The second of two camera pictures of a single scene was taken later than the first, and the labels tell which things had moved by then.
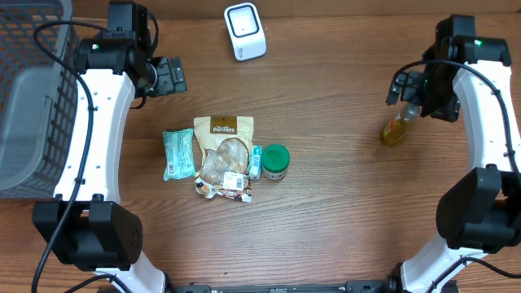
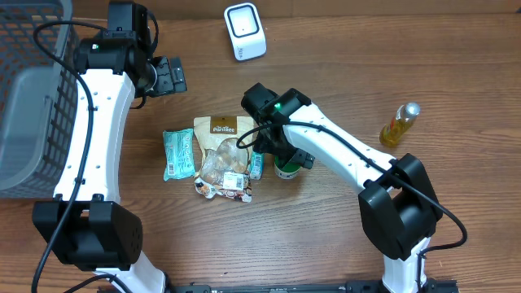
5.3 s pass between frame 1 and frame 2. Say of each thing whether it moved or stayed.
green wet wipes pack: stayed
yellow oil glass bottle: stayed
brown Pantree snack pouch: stayed
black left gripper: stayed
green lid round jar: moved
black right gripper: moved
